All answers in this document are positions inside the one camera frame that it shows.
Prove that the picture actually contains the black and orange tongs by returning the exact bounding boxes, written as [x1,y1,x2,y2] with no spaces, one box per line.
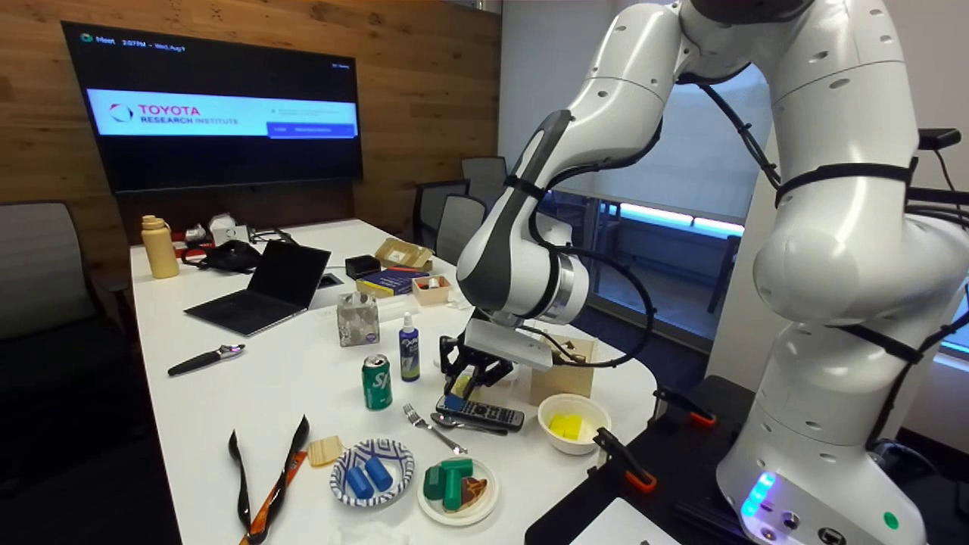
[225,414,313,545]

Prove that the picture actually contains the wall television screen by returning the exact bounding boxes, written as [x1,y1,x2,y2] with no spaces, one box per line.
[59,20,362,194]

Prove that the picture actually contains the small beige square piece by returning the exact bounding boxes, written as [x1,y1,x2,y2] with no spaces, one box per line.
[307,432,346,470]

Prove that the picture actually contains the yellow block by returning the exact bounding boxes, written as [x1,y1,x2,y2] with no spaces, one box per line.
[548,410,587,442]

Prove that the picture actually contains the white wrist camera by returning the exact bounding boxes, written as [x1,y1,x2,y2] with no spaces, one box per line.
[463,319,558,368]

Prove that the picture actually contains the black orange clamp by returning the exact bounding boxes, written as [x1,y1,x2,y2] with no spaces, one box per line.
[590,425,660,496]
[652,386,722,432]

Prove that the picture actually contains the translucent plastic container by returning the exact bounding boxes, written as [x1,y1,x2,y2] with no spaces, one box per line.
[449,362,480,404]

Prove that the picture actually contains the black remote control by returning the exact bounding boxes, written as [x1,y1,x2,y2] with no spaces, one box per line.
[434,396,528,436]

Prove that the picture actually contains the wooden shape sorter box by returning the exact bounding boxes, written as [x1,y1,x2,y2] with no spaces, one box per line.
[528,337,600,410]

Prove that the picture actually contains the colourful snack box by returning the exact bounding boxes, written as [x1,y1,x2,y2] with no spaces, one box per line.
[352,266,419,301]

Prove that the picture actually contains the white device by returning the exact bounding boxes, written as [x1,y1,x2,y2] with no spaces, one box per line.
[207,211,250,245]

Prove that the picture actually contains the metal fork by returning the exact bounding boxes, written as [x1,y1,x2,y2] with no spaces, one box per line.
[400,404,469,457]

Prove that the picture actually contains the small white plate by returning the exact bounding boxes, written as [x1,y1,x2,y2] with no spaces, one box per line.
[415,457,502,529]

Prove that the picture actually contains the black marker pen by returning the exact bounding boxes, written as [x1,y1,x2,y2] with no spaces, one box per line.
[163,341,248,378]

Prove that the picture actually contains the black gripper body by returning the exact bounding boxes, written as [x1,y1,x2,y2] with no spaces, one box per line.
[449,332,518,382]

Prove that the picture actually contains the yellow bottle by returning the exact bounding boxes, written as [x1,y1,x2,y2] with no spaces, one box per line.
[138,211,181,282]

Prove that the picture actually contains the white bowl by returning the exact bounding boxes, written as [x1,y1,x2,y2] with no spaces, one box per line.
[536,389,615,461]

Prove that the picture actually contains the wooden sliding box lid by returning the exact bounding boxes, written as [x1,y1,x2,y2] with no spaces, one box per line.
[543,337,600,368]

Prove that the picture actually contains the white paper sheet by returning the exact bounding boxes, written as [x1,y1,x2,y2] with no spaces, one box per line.
[570,496,682,545]

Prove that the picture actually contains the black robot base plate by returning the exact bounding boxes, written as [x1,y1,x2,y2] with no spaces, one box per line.
[525,376,782,545]

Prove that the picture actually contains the green block toy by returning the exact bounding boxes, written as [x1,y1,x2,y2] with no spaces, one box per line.
[440,457,475,516]

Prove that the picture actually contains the black pouch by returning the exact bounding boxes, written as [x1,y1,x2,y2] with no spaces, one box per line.
[195,238,265,274]

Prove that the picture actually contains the blue patterned plate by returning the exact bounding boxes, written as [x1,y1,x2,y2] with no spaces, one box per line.
[331,436,419,512]

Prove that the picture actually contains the black laptop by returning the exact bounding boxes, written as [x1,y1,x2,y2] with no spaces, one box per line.
[186,238,332,338]

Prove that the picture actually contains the grey office chair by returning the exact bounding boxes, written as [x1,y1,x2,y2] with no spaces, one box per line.
[434,194,490,266]
[0,200,107,346]
[461,154,513,208]

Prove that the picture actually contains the green cylinder toy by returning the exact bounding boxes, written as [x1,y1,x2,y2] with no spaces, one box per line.
[422,463,449,503]

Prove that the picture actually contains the small wooden tray box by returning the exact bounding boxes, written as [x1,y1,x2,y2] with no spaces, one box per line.
[409,273,453,309]

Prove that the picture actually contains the blue cylinder toy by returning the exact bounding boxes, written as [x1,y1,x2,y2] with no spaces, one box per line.
[360,450,397,496]
[341,457,375,503]

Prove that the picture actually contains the small blue-labelled bottle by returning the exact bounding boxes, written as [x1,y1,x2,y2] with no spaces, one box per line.
[397,313,425,385]

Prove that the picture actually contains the green drink can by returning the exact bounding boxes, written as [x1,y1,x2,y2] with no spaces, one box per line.
[360,352,394,413]

